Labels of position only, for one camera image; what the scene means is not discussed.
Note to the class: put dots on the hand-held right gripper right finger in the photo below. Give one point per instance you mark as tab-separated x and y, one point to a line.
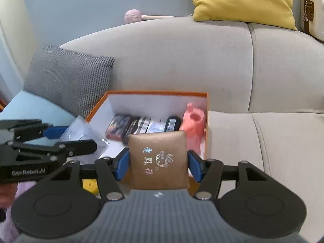
194	166

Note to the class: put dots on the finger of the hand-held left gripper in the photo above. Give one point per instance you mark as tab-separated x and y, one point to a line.
81	147
55	131

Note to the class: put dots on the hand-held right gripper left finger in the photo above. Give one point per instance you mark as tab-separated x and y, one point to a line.
123	164

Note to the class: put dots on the clear plastic container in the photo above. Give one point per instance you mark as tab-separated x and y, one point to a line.
83	130

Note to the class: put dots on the brown square jewellery box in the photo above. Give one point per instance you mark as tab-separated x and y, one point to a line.
159	162

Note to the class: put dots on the plaid and black case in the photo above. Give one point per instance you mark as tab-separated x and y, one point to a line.
138	127

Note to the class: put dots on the orange-rimmed white cardboard box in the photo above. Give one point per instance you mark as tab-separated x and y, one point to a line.
157	103

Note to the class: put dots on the person's left forearm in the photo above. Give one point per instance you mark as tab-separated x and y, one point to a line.
22	189

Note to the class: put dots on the light blue blanket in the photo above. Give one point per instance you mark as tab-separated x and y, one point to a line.
33	106

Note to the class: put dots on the pink plastic watering can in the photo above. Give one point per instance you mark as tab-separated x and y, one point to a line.
193	127

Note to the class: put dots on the yellow object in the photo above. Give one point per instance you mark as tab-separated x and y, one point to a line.
89	186

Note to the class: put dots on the pale printed flat box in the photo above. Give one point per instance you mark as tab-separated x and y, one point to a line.
156	126

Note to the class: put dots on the grey woven pillow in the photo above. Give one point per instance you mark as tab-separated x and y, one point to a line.
70	78

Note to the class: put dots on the light grey sofa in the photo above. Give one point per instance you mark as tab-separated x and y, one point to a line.
265	86

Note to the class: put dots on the pink-headed wooden mallet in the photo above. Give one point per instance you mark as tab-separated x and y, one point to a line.
133	16

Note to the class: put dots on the yellow pillow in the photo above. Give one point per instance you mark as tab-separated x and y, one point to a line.
240	0

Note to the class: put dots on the cream mini suitcase box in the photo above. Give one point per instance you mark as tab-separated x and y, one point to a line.
313	12

